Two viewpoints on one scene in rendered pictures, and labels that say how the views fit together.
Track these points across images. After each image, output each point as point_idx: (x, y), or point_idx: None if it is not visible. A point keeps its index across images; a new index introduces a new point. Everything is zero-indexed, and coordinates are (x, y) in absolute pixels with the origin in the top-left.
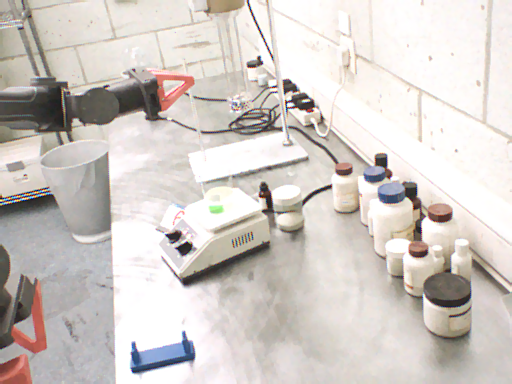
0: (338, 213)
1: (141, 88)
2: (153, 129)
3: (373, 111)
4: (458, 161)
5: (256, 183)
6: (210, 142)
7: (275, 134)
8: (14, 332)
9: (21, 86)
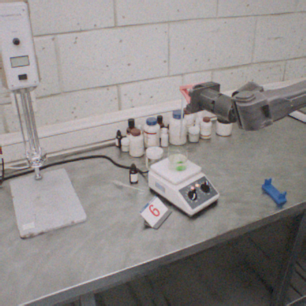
0: (143, 156)
1: (214, 89)
2: None
3: (65, 122)
4: (153, 100)
5: (94, 189)
6: None
7: (12, 186)
8: None
9: (265, 96)
